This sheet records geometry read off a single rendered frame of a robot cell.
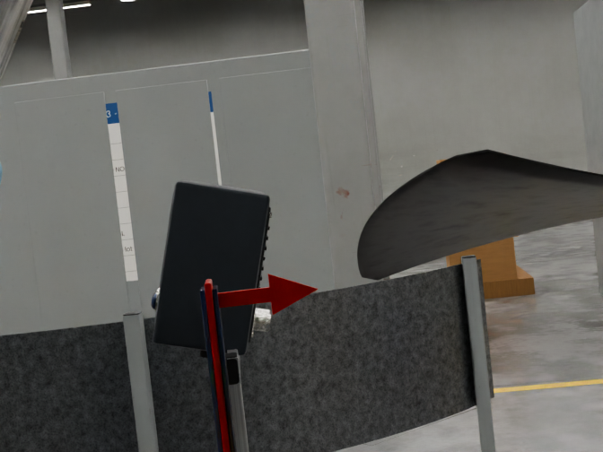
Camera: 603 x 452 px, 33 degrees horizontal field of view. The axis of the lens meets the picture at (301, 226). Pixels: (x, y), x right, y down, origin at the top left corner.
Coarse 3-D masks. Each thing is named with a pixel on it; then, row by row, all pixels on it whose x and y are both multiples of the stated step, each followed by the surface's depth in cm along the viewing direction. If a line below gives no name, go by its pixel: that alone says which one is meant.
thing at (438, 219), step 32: (448, 160) 46; (480, 160) 45; (512, 160) 45; (416, 192) 50; (448, 192) 50; (480, 192) 50; (512, 192) 51; (544, 192) 51; (576, 192) 50; (384, 224) 56; (416, 224) 57; (448, 224) 58; (480, 224) 59; (512, 224) 60; (544, 224) 62; (384, 256) 62; (416, 256) 64
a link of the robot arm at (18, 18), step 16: (0, 0) 84; (16, 0) 85; (32, 0) 88; (0, 16) 85; (16, 16) 86; (0, 32) 85; (16, 32) 87; (0, 48) 86; (0, 64) 87; (0, 80) 89; (0, 176) 90
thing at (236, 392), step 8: (232, 352) 113; (240, 384) 111; (232, 392) 111; (240, 392) 111; (232, 400) 111; (240, 400) 111; (232, 408) 111; (240, 408) 111; (232, 416) 112; (240, 416) 111; (240, 424) 111; (240, 432) 111; (240, 440) 111; (240, 448) 111; (248, 448) 111
